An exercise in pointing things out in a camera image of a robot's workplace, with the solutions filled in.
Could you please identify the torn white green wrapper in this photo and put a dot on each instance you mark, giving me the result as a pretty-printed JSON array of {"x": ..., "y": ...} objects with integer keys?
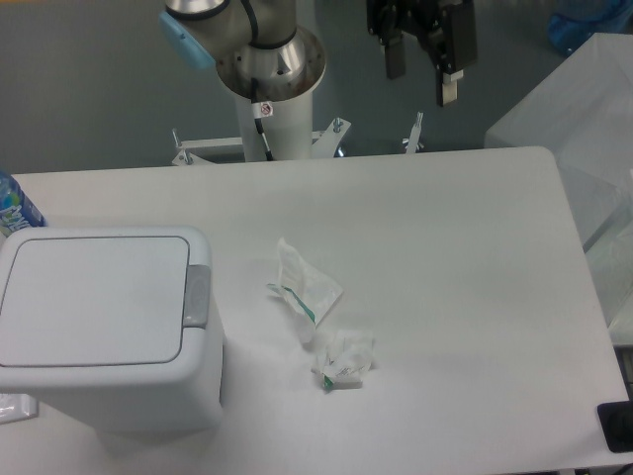
[{"x": 308, "y": 292}]

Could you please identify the grey trash can push button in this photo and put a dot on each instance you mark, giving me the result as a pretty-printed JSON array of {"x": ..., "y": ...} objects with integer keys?
[{"x": 197, "y": 296}]

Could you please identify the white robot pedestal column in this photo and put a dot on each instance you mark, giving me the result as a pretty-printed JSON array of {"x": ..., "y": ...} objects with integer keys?
[{"x": 290, "y": 119}]

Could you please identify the white push-lid trash can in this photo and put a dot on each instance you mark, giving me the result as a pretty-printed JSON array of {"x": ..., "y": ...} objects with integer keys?
[{"x": 92, "y": 325}]

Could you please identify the white pedestal base frame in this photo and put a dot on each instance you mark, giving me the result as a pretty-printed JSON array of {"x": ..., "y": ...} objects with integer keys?
[{"x": 323, "y": 144}]

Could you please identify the blue plastic bag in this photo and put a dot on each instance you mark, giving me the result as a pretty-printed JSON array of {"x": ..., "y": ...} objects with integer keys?
[{"x": 572, "y": 23}]

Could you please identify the black device at table edge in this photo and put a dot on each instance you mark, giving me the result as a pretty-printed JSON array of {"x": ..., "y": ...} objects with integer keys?
[{"x": 616, "y": 423}]

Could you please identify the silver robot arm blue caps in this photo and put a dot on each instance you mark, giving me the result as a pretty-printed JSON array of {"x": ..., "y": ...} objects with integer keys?
[{"x": 262, "y": 54}]

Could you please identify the crumpled white paper wrapper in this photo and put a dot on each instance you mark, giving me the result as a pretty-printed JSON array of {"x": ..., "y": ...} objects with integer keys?
[{"x": 345, "y": 361}]

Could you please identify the blue labelled plastic bottle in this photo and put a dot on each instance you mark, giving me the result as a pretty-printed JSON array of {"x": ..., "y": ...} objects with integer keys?
[{"x": 17, "y": 210}]

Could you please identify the white packet under trash can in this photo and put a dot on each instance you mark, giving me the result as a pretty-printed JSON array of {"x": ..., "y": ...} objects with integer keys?
[{"x": 17, "y": 408}]

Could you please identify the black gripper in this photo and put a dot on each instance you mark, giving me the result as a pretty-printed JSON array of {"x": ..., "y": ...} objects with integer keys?
[{"x": 446, "y": 30}]

